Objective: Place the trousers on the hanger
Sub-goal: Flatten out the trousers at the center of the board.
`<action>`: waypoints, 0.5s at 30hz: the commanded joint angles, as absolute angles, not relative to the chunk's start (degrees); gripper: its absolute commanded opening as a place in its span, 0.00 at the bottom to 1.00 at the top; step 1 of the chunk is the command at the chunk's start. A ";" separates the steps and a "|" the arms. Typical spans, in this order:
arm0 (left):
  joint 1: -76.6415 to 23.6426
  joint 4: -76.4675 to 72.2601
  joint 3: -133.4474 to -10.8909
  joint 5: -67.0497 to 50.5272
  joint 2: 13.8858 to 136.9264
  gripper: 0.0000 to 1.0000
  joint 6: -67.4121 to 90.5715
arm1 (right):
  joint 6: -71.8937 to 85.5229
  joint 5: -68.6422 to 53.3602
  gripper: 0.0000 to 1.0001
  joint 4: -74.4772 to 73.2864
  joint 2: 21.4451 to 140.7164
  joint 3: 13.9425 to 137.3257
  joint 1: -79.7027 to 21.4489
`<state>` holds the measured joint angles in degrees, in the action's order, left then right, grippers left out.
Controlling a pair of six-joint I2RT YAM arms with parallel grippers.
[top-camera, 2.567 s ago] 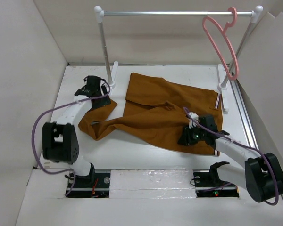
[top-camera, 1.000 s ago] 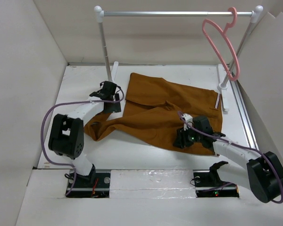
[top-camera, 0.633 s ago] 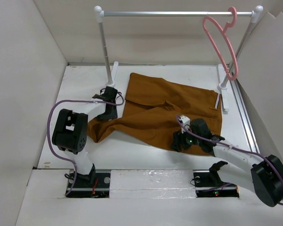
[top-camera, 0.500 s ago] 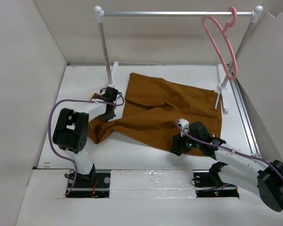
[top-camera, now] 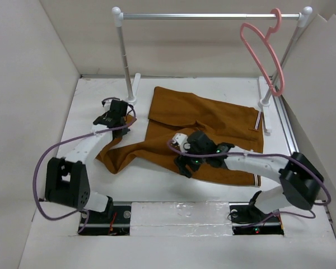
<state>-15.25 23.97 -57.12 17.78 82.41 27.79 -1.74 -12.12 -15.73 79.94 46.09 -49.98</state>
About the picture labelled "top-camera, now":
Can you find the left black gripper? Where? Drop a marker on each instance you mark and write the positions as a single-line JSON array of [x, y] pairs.
[[125, 132]]

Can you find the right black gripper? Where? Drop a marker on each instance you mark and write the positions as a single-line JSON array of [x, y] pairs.
[[182, 161]]

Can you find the brown trousers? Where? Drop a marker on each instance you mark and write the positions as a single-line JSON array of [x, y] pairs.
[[174, 112]]

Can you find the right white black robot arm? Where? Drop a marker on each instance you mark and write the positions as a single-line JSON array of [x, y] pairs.
[[299, 181]]

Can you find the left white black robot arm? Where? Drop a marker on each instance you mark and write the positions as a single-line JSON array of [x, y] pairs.
[[67, 180]]

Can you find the pink plastic hanger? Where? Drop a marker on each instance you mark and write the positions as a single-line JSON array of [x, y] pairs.
[[265, 40]]

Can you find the white metal clothes rack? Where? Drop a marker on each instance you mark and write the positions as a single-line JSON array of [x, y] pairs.
[[265, 95]]

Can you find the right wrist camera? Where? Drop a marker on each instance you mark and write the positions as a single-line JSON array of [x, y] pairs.
[[181, 140]]

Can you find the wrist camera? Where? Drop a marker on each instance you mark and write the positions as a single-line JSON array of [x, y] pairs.
[[181, 140], [108, 100]]

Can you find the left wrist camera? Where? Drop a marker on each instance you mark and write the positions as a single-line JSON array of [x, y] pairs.
[[108, 100]]

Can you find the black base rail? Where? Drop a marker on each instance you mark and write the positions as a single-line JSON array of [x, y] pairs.
[[213, 218]]

